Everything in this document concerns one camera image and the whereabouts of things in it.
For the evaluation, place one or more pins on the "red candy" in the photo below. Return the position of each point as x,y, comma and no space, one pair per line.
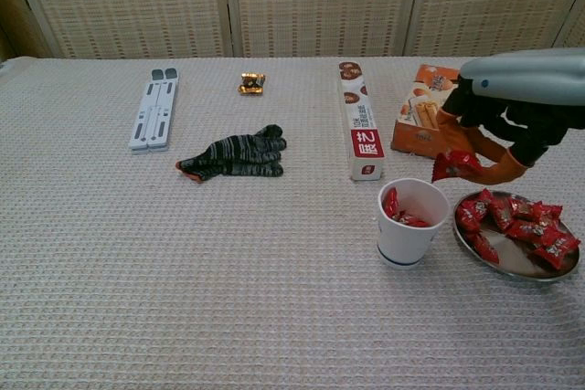
484,198
525,230
457,159
468,216
500,215
390,203
411,222
484,246
548,212
555,248
525,210

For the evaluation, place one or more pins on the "gold brown wrapped candy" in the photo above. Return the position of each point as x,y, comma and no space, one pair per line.
251,84

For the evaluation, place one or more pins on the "round steel plate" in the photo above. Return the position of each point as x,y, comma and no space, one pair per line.
507,255

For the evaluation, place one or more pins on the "orange egg roll biscuit box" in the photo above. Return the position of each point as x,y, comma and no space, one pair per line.
420,111

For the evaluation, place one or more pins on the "white paper cup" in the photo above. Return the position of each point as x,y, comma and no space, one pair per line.
402,244

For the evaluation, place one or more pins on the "dark striped knit glove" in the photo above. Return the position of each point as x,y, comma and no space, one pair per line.
242,157

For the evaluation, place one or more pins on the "beige woven tablecloth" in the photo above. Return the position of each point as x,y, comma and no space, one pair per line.
183,271

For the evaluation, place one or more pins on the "white folding laptop stand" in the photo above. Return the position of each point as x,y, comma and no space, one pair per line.
153,116

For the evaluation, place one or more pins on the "long white biscuit box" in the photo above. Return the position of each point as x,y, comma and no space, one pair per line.
361,134

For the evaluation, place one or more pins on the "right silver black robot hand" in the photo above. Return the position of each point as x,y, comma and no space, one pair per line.
525,75

